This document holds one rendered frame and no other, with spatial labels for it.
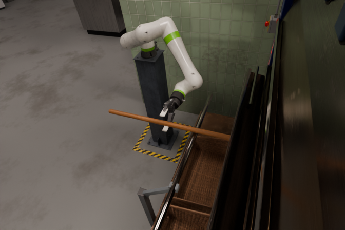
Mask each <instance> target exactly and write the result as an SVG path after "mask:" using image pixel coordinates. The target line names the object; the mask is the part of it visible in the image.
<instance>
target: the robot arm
mask: <svg viewBox="0 0 345 230"><path fill-rule="evenodd" d="M159 37H162V39H163V40H164V42H165V44H166V45H167V47H168V48H169V50H170V51H171V53H172V55H173V56H174V58H175V59H176V61H177V63H178V65H179V67H180V69H181V71H182V73H183V74H184V77H185V79H184V80H182V81H180V82H178V83H177V84H176V85H175V88H174V91H173V93H172V94H171V96H170V98H169V100H168V101H167V102H165V103H164V105H163V107H164V108H163V110H162V112H161V113H160V116H161V117H165V115H166V113H167V111H168V109H169V112H168V114H169V115H168V120H167V121H168V122H173V118H174V115H175V113H174V111H175V109H177V108H178V107H179V106H180V105H181V104H182V103H183V101H185V100H184V98H185V96H186V95H187V94H189V93H190V92H192V91H194V90H196V89H198V88H200V87H201V86H202V84H203V79H202V77H201V75H200V74H199V72H198V71H197V69H196V68H195V66H194V64H193V62H192V61H191V59H190V57H189V55H188V53H187V51H186V48H185V46H184V43H183V41H182V38H181V36H180V34H179V32H178V30H177V28H176V25H175V23H174V21H173V20H172V19H171V18H169V17H162V18H160V19H158V20H156V21H153V22H150V23H145V24H140V25H139V26H138V27H137V28H136V29H135V30H134V31H131V32H128V33H125V34H123V35H122V36H121V38H120V43H121V46H122V47H123V48H125V49H132V48H135V47H138V46H140V48H141V57H142V58H145V59H150V58H153V57H155V56H156V55H157V51H158V50H159V48H158V47H157V44H156V43H157V42H156V41H154V40H155V39H157V38H159ZM168 128H169V127H168V126H164V128H163V130H162V131H164V132H167V130H168Z"/></svg>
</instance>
